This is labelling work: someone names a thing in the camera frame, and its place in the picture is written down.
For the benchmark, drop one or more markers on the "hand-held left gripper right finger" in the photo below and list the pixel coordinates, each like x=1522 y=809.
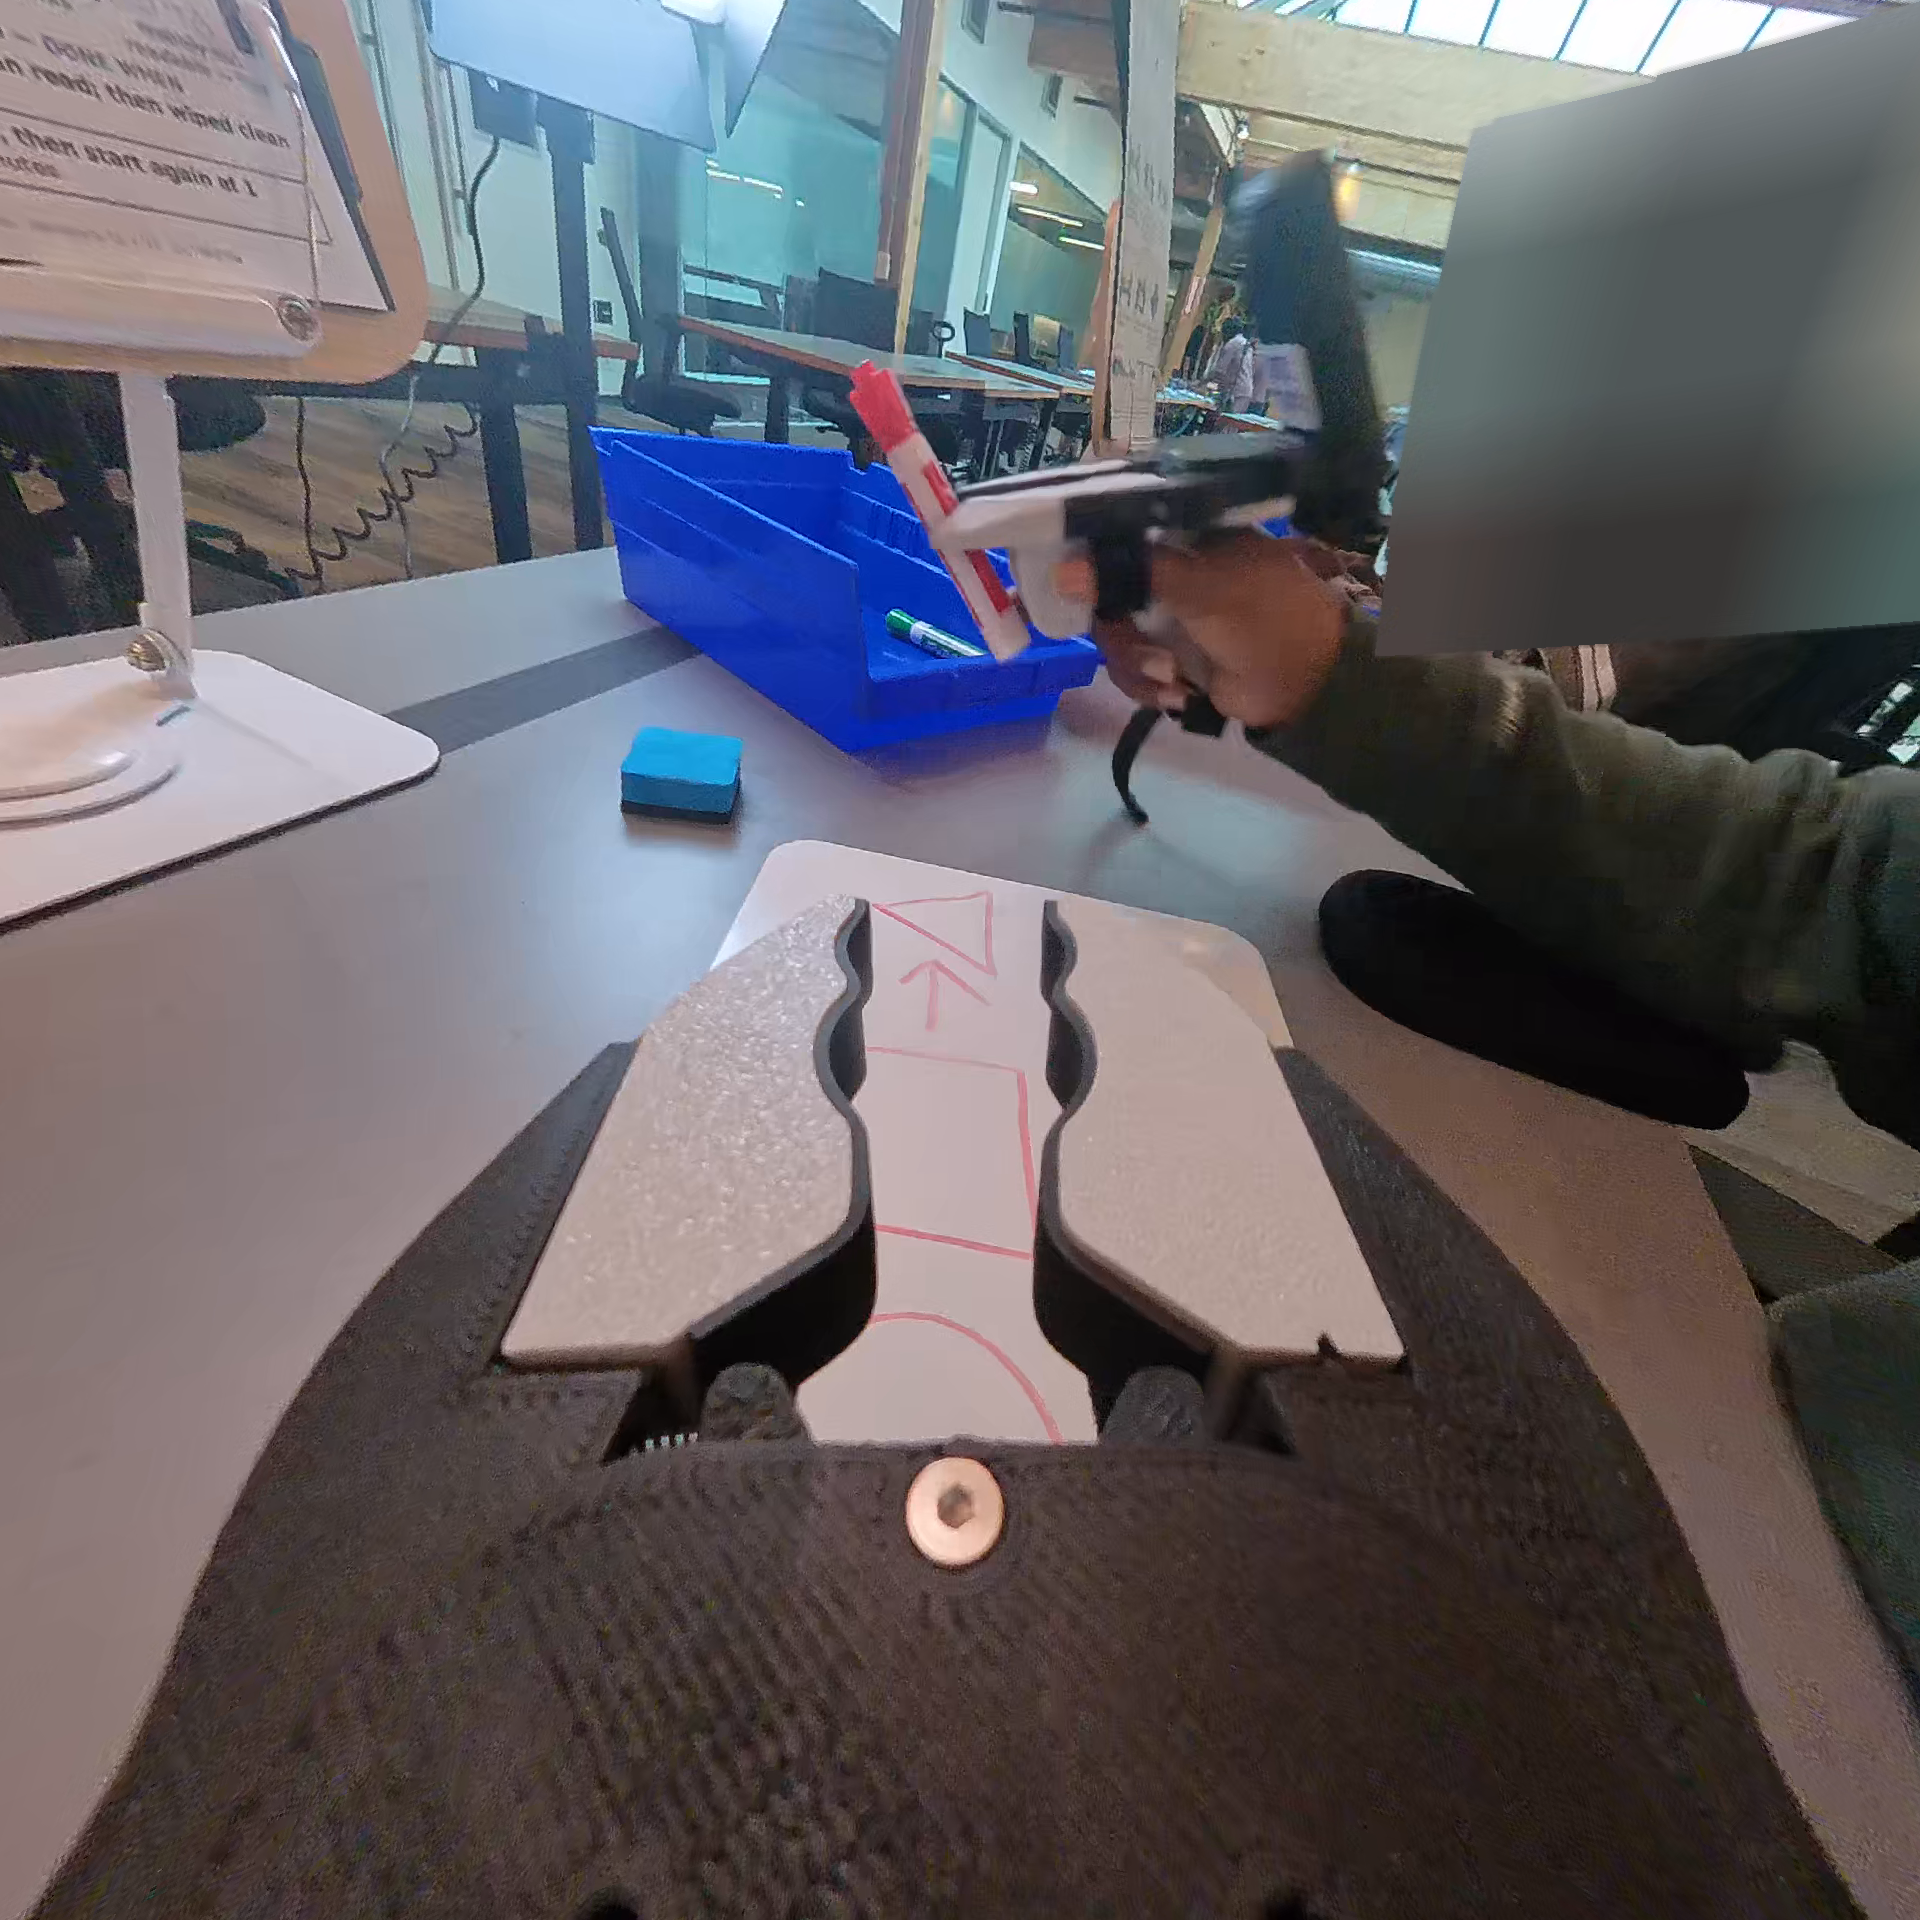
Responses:
x=1217 y=1186

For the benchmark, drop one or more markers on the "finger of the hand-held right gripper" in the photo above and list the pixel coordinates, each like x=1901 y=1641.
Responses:
x=1006 y=614
x=1110 y=496

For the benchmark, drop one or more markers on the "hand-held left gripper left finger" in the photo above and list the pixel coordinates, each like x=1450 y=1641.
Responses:
x=707 y=1186

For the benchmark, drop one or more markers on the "red dry-erase marker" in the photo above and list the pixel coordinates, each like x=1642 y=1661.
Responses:
x=968 y=572

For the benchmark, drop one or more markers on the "green dry-erase marker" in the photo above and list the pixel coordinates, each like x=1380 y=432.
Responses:
x=931 y=634

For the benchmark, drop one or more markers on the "blue plastic bin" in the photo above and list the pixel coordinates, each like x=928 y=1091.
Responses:
x=749 y=585

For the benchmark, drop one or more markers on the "white whiteboard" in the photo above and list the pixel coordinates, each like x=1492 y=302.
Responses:
x=960 y=1141

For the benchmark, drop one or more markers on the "blue whiteboard eraser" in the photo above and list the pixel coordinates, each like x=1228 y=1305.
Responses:
x=682 y=776

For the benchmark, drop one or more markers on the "person's right hand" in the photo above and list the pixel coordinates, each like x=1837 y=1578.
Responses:
x=1259 y=630

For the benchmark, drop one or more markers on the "wooden desk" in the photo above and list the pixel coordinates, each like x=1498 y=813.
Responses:
x=497 y=315
x=872 y=355

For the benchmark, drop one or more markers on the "green sweatshirt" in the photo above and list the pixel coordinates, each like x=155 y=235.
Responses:
x=1861 y=1441

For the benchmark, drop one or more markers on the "black office chair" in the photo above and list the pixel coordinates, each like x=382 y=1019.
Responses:
x=46 y=451

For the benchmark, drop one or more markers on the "printed instruction sheet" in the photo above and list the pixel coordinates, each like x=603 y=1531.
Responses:
x=122 y=152

